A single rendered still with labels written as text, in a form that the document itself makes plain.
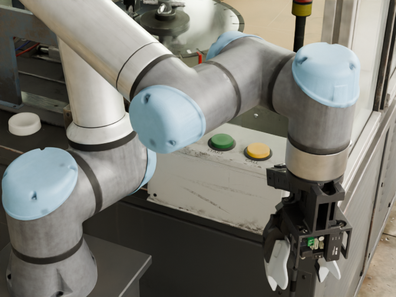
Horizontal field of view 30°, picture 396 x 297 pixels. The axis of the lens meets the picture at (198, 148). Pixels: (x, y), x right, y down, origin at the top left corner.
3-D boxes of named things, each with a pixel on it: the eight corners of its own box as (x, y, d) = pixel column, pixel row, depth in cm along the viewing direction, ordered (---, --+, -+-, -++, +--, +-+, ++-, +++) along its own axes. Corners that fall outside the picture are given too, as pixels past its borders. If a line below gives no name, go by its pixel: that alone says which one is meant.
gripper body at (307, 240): (292, 272, 93) (300, 195, 86) (270, 229, 99) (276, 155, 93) (349, 262, 94) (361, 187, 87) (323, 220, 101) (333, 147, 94)
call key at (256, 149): (272, 154, 132) (273, 145, 131) (264, 166, 129) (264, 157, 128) (251, 149, 134) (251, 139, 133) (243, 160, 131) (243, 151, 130)
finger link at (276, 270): (266, 313, 98) (288, 260, 94) (252, 282, 103) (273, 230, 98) (286, 313, 99) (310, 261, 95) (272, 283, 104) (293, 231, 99)
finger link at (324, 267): (332, 304, 101) (321, 258, 95) (315, 275, 105) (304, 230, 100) (353, 296, 101) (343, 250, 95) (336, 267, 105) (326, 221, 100)
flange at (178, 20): (141, 33, 160) (141, 23, 158) (139, 13, 169) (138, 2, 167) (192, 31, 161) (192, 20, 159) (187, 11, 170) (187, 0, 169)
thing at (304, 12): (314, 11, 166) (315, -2, 164) (307, 18, 162) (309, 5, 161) (294, 7, 167) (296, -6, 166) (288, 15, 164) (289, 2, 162)
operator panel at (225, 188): (300, 208, 142) (307, 142, 134) (281, 241, 134) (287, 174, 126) (171, 171, 152) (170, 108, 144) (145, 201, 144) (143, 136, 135)
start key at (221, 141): (236, 145, 135) (236, 136, 134) (227, 156, 132) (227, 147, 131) (215, 139, 136) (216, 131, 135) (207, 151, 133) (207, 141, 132)
